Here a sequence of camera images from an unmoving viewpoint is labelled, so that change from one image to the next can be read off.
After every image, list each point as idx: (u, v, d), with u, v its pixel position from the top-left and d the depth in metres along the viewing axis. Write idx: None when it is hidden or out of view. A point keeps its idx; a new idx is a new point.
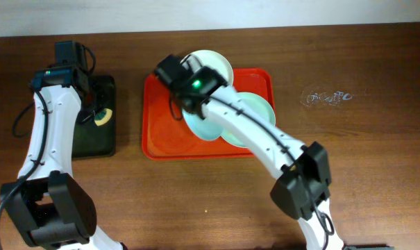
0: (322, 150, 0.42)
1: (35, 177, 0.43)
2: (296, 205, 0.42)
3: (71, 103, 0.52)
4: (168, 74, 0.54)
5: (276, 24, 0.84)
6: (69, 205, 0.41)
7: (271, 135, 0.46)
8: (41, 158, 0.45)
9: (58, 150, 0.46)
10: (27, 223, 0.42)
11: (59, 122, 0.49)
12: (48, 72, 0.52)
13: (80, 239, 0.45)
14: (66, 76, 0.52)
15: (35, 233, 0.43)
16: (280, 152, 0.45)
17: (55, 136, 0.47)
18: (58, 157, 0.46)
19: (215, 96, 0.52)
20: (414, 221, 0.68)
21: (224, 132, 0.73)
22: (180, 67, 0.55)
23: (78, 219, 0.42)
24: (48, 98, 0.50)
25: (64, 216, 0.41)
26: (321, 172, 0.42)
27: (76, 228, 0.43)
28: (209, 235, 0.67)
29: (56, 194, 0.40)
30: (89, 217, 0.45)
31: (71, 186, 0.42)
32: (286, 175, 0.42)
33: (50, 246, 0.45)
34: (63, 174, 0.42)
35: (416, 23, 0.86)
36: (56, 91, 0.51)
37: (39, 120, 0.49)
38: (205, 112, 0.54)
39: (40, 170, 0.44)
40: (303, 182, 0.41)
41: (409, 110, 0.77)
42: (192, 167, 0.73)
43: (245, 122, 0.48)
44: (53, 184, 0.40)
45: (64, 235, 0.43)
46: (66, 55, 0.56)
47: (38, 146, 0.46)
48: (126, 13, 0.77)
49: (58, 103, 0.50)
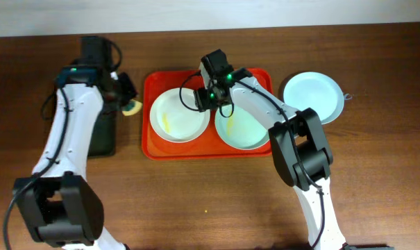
0: (314, 115, 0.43)
1: (48, 175, 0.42)
2: (287, 164, 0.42)
3: (92, 103, 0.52)
4: (221, 69, 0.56)
5: (276, 24, 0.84)
6: (80, 207, 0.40)
7: (272, 103, 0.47)
8: (57, 157, 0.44)
9: (74, 150, 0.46)
10: (36, 221, 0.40)
11: (78, 122, 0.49)
12: (73, 70, 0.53)
13: (85, 240, 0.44)
14: (89, 74, 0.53)
15: (43, 229, 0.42)
16: (278, 115, 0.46)
17: (72, 136, 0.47)
18: (73, 157, 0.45)
19: (241, 81, 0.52)
20: (414, 221, 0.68)
21: (223, 133, 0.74)
22: (228, 69, 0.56)
23: (86, 221, 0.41)
24: (71, 95, 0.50)
25: (71, 217, 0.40)
26: (314, 137, 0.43)
27: (82, 230, 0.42)
28: (210, 235, 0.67)
29: (67, 196, 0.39)
30: (96, 219, 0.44)
31: (83, 189, 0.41)
32: (285, 125, 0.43)
33: (54, 244, 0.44)
34: (76, 177, 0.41)
35: (415, 23, 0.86)
36: (79, 89, 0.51)
37: (59, 117, 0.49)
38: (234, 98, 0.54)
39: (55, 169, 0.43)
40: (292, 138, 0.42)
41: (407, 110, 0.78)
42: (192, 167, 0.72)
43: (261, 100, 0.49)
44: (64, 185, 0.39)
45: (69, 235, 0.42)
46: (92, 53, 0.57)
47: (55, 142, 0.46)
48: (126, 13, 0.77)
49: (79, 103, 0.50)
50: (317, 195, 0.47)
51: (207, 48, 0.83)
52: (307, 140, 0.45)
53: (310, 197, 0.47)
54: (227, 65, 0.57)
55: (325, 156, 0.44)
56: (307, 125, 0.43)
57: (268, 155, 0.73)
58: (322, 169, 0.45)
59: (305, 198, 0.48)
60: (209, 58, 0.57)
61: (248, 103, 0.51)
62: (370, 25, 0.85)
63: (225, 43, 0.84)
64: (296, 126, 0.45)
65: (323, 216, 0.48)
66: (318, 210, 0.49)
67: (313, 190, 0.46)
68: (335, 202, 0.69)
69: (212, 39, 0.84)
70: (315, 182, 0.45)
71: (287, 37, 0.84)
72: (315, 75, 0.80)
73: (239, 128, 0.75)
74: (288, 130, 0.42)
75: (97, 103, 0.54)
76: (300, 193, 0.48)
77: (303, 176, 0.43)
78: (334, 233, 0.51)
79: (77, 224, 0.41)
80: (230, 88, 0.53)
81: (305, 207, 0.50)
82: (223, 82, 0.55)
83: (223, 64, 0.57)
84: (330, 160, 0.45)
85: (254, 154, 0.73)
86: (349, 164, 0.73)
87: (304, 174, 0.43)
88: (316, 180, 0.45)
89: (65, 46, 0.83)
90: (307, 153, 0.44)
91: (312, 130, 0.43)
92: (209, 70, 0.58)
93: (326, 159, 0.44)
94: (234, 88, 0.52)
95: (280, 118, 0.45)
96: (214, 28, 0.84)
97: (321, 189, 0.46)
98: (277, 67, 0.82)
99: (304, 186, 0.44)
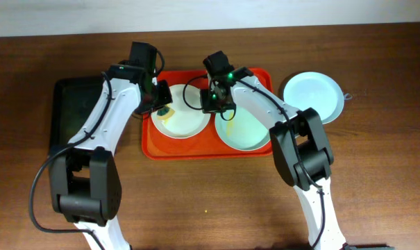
0: (316, 114, 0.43)
1: (82, 146, 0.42)
2: (288, 163, 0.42)
3: (132, 99, 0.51)
4: (221, 69, 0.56)
5: (277, 24, 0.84)
6: (103, 182, 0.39)
7: (273, 103, 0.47)
8: (93, 132, 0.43)
9: (109, 130, 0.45)
10: (61, 188, 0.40)
11: (118, 112, 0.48)
12: (121, 68, 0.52)
13: (98, 219, 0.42)
14: (136, 74, 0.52)
15: (64, 198, 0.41)
16: (278, 114, 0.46)
17: (111, 121, 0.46)
18: (107, 138, 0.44)
19: (241, 80, 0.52)
20: (414, 221, 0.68)
21: (223, 134, 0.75)
22: (229, 69, 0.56)
23: (105, 197, 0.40)
24: (116, 86, 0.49)
25: (93, 190, 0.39)
26: (315, 136, 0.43)
27: (100, 208, 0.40)
28: (210, 235, 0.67)
29: (94, 167, 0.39)
30: (114, 201, 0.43)
31: (110, 165, 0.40)
32: (287, 124, 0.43)
33: (69, 219, 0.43)
34: (107, 153, 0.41)
35: (416, 23, 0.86)
36: (124, 84, 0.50)
37: (101, 101, 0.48)
38: (234, 97, 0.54)
39: (87, 142, 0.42)
40: (294, 137, 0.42)
41: (407, 110, 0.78)
42: (192, 167, 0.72)
43: (261, 99, 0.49)
44: (94, 159, 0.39)
45: (86, 212, 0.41)
46: (140, 55, 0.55)
47: (94, 121, 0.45)
48: (126, 12, 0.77)
49: (122, 94, 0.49)
50: (317, 195, 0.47)
51: (207, 47, 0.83)
52: (309, 140, 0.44)
53: (311, 197, 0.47)
54: (228, 66, 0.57)
55: (325, 156, 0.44)
56: (308, 124, 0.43)
57: (268, 155, 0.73)
58: (323, 169, 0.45)
59: (305, 198, 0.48)
60: (210, 60, 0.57)
61: (249, 101, 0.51)
62: (370, 25, 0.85)
63: (225, 43, 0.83)
64: (296, 126, 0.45)
65: (323, 215, 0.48)
66: (318, 210, 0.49)
67: (313, 190, 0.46)
68: (335, 202, 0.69)
69: (212, 39, 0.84)
70: (316, 182, 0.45)
71: (287, 37, 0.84)
72: (315, 75, 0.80)
73: (239, 128, 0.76)
74: (289, 130, 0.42)
75: (136, 100, 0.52)
76: (301, 193, 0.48)
77: (303, 176, 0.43)
78: (334, 233, 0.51)
79: (96, 199, 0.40)
80: (230, 87, 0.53)
81: (305, 207, 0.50)
82: (224, 82, 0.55)
83: (225, 64, 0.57)
84: (331, 161, 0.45)
85: (254, 155, 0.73)
86: (349, 164, 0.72)
87: (305, 174, 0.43)
88: (316, 180, 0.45)
89: (66, 46, 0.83)
90: (307, 153, 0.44)
91: (313, 130, 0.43)
92: (210, 71, 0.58)
93: (327, 159, 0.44)
94: (234, 87, 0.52)
95: (280, 118, 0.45)
96: (214, 28, 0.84)
97: (322, 188, 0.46)
98: (277, 67, 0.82)
99: (304, 186, 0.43)
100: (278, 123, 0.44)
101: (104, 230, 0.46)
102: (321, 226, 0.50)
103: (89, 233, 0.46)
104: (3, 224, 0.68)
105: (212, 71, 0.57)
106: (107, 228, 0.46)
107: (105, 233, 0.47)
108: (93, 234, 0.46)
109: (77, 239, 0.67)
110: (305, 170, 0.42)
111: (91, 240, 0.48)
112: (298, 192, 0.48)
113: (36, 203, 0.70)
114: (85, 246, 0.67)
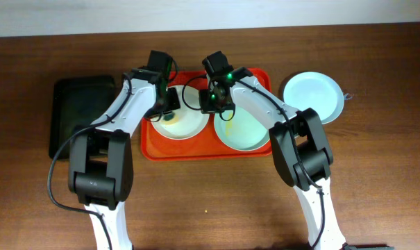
0: (315, 114, 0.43)
1: (102, 128, 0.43)
2: (287, 163, 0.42)
3: (148, 98, 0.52)
4: (221, 70, 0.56)
5: (277, 24, 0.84)
6: (120, 162, 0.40)
7: (273, 103, 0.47)
8: (114, 117, 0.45)
9: (128, 119, 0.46)
10: (78, 167, 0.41)
11: (137, 105, 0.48)
12: (140, 71, 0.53)
13: (110, 201, 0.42)
14: (153, 77, 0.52)
15: (80, 178, 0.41)
16: (278, 114, 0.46)
17: (130, 111, 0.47)
18: (126, 125, 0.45)
19: (241, 80, 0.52)
20: (414, 221, 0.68)
21: (222, 134, 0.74)
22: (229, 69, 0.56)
23: (121, 178, 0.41)
24: (136, 83, 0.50)
25: (109, 171, 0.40)
26: (314, 136, 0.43)
27: (114, 189, 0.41)
28: (210, 235, 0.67)
29: (113, 146, 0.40)
30: (127, 184, 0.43)
31: (128, 147, 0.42)
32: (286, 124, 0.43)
33: (80, 199, 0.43)
34: (126, 134, 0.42)
35: (416, 23, 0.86)
36: (142, 83, 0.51)
37: (121, 94, 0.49)
38: (233, 97, 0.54)
39: (108, 124, 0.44)
40: (294, 138, 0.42)
41: (407, 110, 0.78)
42: (192, 167, 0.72)
43: (261, 99, 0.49)
44: (113, 139, 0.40)
45: (101, 191, 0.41)
46: (157, 62, 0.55)
47: (115, 108, 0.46)
48: (126, 13, 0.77)
49: (141, 91, 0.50)
50: (316, 195, 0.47)
51: (207, 48, 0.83)
52: (308, 139, 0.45)
53: (310, 198, 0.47)
54: (227, 66, 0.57)
55: (325, 157, 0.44)
56: (307, 124, 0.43)
57: (267, 155, 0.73)
58: (323, 169, 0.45)
59: (305, 198, 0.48)
60: (210, 60, 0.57)
61: (248, 102, 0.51)
62: (370, 26, 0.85)
63: (224, 43, 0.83)
64: (296, 126, 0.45)
65: (323, 215, 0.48)
66: (318, 210, 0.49)
67: (313, 190, 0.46)
68: (335, 202, 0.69)
69: (212, 39, 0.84)
70: (315, 182, 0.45)
71: (287, 37, 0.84)
72: (315, 75, 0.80)
73: (239, 129, 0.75)
74: (289, 130, 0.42)
75: (150, 99, 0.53)
76: (300, 194, 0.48)
77: (303, 176, 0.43)
78: (334, 233, 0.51)
79: (111, 180, 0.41)
80: (230, 87, 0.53)
81: (305, 207, 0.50)
82: (223, 82, 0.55)
83: (223, 65, 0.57)
84: (331, 161, 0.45)
85: (253, 155, 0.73)
86: (349, 165, 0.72)
87: (304, 174, 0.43)
88: (316, 180, 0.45)
89: (66, 46, 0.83)
90: (307, 153, 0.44)
91: (312, 130, 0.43)
92: (210, 72, 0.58)
93: (327, 159, 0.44)
94: (234, 87, 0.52)
95: (280, 118, 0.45)
96: (214, 28, 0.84)
97: (322, 188, 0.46)
98: (277, 67, 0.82)
99: (304, 186, 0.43)
100: (278, 123, 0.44)
101: (112, 216, 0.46)
102: (321, 226, 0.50)
103: (98, 217, 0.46)
104: (4, 225, 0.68)
105: (212, 71, 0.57)
106: (116, 213, 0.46)
107: (112, 220, 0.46)
108: (101, 219, 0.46)
109: (77, 239, 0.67)
110: (305, 170, 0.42)
111: (98, 226, 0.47)
112: (298, 193, 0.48)
113: (36, 203, 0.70)
114: (86, 246, 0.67)
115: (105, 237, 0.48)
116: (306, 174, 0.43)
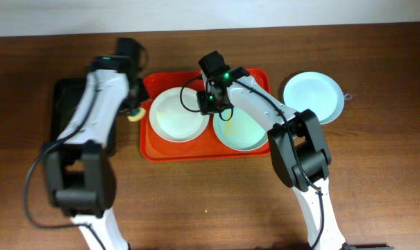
0: (314, 116, 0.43)
1: (72, 141, 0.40)
2: (285, 164, 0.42)
3: (122, 87, 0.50)
4: (219, 69, 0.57)
5: (277, 24, 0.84)
6: (97, 174, 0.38)
7: (271, 103, 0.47)
8: (82, 126, 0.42)
9: (99, 122, 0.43)
10: (55, 184, 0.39)
11: (107, 101, 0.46)
12: (106, 59, 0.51)
13: (96, 211, 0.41)
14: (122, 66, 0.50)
15: (59, 195, 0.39)
16: (276, 117, 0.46)
17: (99, 112, 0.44)
18: (98, 128, 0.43)
19: (238, 80, 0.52)
20: (414, 220, 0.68)
21: (221, 135, 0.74)
22: (226, 69, 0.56)
23: (101, 189, 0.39)
24: (103, 77, 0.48)
25: (88, 184, 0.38)
26: (313, 137, 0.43)
27: (97, 201, 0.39)
28: (210, 235, 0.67)
29: (87, 160, 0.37)
30: (110, 191, 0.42)
31: (104, 158, 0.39)
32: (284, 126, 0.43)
33: (65, 213, 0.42)
34: (98, 144, 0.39)
35: (415, 23, 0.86)
36: (111, 74, 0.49)
37: (87, 94, 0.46)
38: (231, 98, 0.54)
39: (78, 136, 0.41)
40: (291, 139, 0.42)
41: (407, 110, 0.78)
42: (192, 167, 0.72)
43: (258, 99, 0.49)
44: (87, 151, 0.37)
45: (82, 205, 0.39)
46: (123, 49, 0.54)
47: (84, 112, 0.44)
48: (126, 13, 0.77)
49: (110, 85, 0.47)
50: (315, 196, 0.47)
51: (207, 47, 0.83)
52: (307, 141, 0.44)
53: (309, 198, 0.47)
54: (224, 65, 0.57)
55: (323, 157, 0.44)
56: (306, 126, 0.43)
57: (267, 155, 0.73)
58: (321, 170, 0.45)
59: (303, 199, 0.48)
60: (205, 60, 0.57)
61: (246, 102, 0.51)
62: (370, 26, 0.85)
63: (224, 43, 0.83)
64: (295, 128, 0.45)
65: (323, 216, 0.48)
66: (318, 210, 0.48)
67: (312, 191, 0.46)
68: (335, 202, 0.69)
69: (211, 39, 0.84)
70: (314, 184, 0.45)
71: (287, 37, 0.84)
72: (315, 75, 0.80)
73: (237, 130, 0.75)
74: (287, 132, 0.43)
75: (126, 89, 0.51)
76: (300, 194, 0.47)
77: (301, 178, 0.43)
78: (334, 234, 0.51)
79: (91, 192, 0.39)
80: (227, 87, 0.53)
81: (305, 208, 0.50)
82: (219, 81, 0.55)
83: (220, 64, 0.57)
84: (330, 162, 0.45)
85: (253, 155, 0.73)
86: (349, 164, 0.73)
87: (303, 176, 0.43)
88: (315, 181, 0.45)
89: (66, 46, 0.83)
90: (305, 154, 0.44)
91: (311, 131, 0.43)
92: (205, 71, 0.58)
93: (325, 160, 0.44)
94: (231, 88, 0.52)
95: (278, 120, 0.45)
96: (214, 28, 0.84)
97: (321, 189, 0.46)
98: (277, 67, 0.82)
99: (303, 187, 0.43)
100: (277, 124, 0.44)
101: (100, 223, 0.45)
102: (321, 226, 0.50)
103: (87, 227, 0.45)
104: (4, 225, 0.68)
105: (209, 71, 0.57)
106: (103, 220, 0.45)
107: (101, 227, 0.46)
108: (89, 228, 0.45)
109: (77, 239, 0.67)
110: (303, 171, 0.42)
111: (87, 235, 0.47)
112: (298, 194, 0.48)
113: (37, 203, 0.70)
114: (86, 246, 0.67)
115: (98, 243, 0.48)
116: (305, 176, 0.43)
